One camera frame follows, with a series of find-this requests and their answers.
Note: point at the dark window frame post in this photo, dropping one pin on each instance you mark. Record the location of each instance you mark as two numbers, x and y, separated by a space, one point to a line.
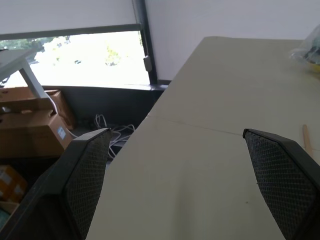
148 42

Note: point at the white table leg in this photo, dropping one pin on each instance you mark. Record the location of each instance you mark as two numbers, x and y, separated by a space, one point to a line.
17 67

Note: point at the yellow packaged box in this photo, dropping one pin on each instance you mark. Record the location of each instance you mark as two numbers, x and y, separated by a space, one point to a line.
10 183

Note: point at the small brown cardboard box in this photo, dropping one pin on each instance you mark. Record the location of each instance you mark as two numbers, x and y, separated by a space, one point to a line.
37 100

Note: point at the wooden stick utensil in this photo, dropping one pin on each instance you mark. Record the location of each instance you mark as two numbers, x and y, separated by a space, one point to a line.
307 140

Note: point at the large brown cardboard box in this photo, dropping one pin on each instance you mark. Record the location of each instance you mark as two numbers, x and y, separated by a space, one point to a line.
30 132

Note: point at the white roller blind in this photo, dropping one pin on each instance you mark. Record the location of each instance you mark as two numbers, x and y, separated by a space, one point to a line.
67 16

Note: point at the clear plastic bag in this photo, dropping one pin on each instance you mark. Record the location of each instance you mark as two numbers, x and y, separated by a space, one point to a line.
308 47

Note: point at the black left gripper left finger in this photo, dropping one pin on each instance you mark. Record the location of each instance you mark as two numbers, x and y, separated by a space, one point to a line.
75 185

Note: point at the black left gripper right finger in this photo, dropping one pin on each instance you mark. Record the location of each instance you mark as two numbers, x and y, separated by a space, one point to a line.
282 180

